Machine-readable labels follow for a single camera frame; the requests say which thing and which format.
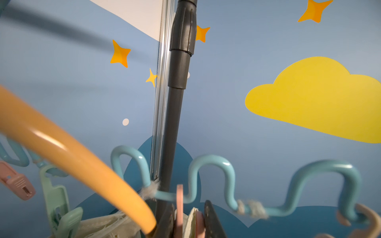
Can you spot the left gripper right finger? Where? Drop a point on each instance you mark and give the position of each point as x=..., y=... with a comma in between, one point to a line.
x=213, y=227

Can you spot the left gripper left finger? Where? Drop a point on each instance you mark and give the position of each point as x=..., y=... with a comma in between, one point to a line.
x=166, y=225

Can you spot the cream glove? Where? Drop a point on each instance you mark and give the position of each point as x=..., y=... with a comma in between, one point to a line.
x=189, y=224
x=117, y=225

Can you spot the yellow clip hanger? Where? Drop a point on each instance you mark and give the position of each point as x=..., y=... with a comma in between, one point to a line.
x=27, y=126

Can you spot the mint green clothespin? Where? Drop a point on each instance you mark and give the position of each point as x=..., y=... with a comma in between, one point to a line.
x=63, y=221

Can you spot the black clothes rack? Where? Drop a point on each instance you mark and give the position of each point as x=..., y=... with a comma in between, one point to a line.
x=176, y=47

